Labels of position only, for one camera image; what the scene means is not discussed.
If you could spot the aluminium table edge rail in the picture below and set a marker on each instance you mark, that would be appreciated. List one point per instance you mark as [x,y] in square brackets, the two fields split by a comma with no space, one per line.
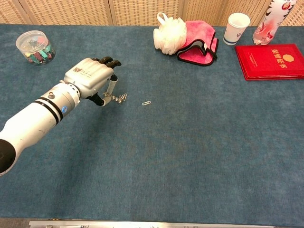
[142,224]

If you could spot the pink patterned plastic bottle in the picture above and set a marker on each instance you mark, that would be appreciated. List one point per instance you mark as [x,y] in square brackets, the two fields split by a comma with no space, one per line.
[268,26]

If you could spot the white paper cup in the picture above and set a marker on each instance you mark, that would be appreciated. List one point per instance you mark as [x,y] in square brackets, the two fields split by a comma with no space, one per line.
[234,31]

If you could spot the white mesh bath loofah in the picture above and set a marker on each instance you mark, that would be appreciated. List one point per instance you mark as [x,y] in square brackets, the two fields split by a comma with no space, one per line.
[169,35]

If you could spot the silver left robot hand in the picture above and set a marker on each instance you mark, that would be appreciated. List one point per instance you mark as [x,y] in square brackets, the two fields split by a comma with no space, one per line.
[90,76]

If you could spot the pink cloth with black trim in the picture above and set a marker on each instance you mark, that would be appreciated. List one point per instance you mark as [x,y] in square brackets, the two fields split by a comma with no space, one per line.
[202,35]

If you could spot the woven wicker folding screen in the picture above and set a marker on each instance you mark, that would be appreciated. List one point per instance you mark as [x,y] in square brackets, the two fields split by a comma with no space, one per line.
[71,12]

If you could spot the teal felt table cover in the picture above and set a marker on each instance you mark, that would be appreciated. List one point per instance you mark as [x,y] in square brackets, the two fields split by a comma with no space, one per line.
[166,154]

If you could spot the silver magnetic bead stick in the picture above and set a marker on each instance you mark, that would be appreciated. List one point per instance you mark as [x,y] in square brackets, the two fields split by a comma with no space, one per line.
[114,97]

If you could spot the clear jar of binder clips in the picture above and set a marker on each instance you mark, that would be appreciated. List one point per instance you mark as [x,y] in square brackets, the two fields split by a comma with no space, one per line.
[35,46]

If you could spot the red certificate book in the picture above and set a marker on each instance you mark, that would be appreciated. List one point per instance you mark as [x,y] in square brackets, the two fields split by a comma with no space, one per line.
[270,61]

